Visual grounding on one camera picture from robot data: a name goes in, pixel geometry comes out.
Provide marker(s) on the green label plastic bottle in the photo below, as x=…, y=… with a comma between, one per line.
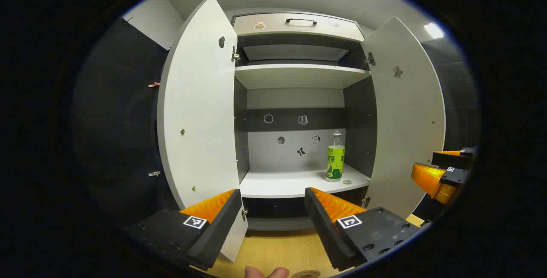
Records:
x=335, y=162

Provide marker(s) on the white and grey cabinet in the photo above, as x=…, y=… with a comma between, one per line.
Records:
x=295, y=98

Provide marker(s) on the round cork coaster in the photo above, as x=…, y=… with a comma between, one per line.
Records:
x=305, y=274

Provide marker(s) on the white cabinet shelf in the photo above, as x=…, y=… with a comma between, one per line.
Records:
x=286, y=182
x=295, y=75

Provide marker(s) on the red cloth clip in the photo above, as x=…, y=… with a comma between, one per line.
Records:
x=154, y=84

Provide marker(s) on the small ceiling light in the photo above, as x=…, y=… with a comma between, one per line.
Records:
x=433, y=30

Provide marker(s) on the white cloth clip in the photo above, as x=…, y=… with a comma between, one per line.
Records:
x=154, y=174

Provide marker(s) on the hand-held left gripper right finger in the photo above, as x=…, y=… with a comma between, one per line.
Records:
x=324, y=226

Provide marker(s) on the beige cabinet drawer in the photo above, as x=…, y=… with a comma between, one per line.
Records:
x=273, y=25

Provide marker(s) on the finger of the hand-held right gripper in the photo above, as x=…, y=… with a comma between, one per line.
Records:
x=451, y=160
x=429, y=179

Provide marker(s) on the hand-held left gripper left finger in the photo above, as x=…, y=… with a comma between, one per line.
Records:
x=216, y=231

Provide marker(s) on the black backdrop cloth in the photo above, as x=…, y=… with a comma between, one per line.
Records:
x=119, y=120
x=457, y=90

